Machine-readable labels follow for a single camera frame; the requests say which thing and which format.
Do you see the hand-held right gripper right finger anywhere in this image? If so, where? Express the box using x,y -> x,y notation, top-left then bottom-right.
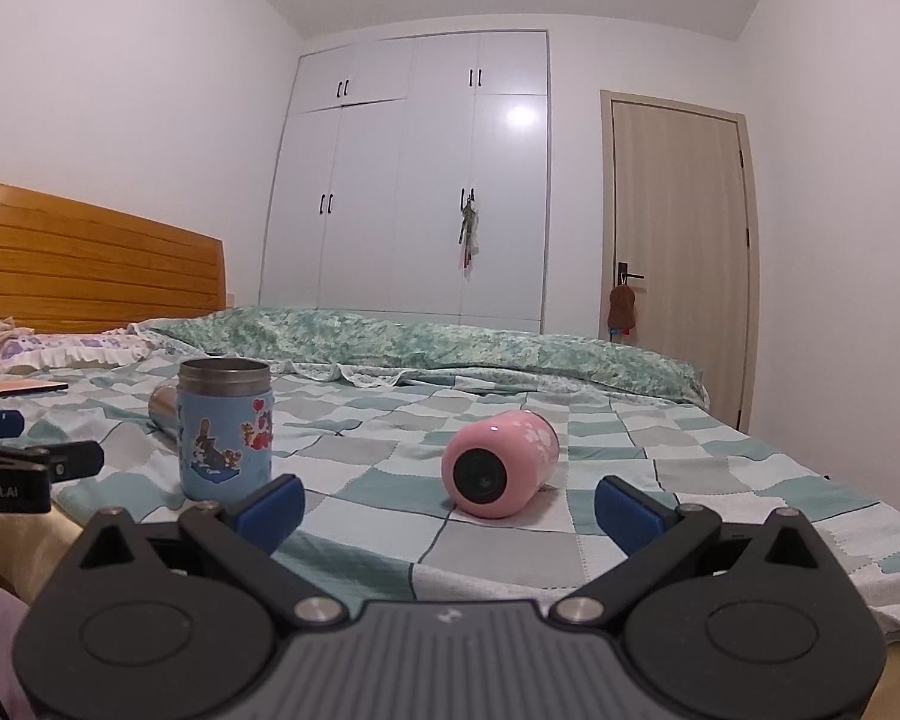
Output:
553,475 -> 824,628

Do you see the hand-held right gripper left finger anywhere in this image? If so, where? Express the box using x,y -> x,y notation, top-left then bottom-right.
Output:
75,474 -> 346,628

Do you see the pink cup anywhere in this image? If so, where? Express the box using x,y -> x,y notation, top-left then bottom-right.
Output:
441,410 -> 560,520

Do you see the blue cartoon cup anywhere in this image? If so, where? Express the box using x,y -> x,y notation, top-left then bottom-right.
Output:
177,358 -> 275,503

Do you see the flat tablet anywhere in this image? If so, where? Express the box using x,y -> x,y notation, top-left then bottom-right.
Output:
0,373 -> 71,398

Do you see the pale yellow under sheet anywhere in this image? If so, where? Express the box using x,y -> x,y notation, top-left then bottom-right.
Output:
0,499 -> 91,605

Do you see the purple floral ruffled pillow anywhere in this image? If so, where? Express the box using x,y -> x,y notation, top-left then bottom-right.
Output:
0,329 -> 156,377

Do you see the checkered bed sheet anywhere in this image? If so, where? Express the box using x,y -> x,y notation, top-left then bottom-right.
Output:
0,351 -> 900,635

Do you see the wooden headboard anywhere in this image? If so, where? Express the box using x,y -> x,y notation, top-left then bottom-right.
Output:
0,177 -> 227,335

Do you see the brown hanging ornament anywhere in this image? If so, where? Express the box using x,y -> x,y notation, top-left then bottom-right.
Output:
607,281 -> 638,347

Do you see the green floral quilt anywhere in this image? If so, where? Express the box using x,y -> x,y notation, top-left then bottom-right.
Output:
129,305 -> 710,407

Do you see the beige wooden door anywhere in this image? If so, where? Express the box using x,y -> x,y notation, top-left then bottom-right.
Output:
599,89 -> 760,434

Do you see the hanging cloth bundle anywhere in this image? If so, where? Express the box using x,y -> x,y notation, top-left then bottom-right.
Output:
457,190 -> 483,272

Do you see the white wardrobe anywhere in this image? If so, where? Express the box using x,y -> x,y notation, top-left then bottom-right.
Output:
259,29 -> 553,335

